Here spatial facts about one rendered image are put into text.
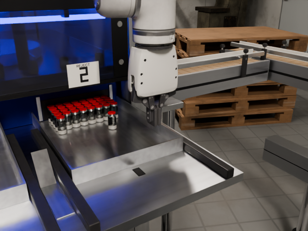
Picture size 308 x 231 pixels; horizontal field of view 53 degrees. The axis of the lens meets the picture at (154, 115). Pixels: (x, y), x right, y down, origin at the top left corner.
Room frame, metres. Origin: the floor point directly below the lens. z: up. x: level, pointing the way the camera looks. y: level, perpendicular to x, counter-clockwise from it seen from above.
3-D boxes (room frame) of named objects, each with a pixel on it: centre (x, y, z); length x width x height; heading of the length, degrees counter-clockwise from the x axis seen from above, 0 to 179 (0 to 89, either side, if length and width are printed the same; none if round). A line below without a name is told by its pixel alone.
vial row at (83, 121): (0.78, 0.18, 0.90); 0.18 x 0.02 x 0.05; 122
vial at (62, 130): (0.72, 0.23, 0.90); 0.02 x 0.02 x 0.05
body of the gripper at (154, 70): (0.63, 0.00, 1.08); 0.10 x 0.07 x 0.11; 122
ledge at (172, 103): (0.98, -0.01, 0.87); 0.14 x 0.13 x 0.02; 32
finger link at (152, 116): (0.62, 0.01, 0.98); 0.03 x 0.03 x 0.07; 32
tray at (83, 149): (0.71, 0.13, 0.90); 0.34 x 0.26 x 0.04; 32
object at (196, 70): (1.21, -0.18, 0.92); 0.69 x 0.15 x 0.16; 122
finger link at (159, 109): (0.64, -0.01, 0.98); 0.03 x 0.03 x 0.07; 32
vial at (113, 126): (0.75, 0.11, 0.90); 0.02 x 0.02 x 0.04
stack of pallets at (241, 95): (3.08, -0.74, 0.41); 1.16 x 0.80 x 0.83; 101
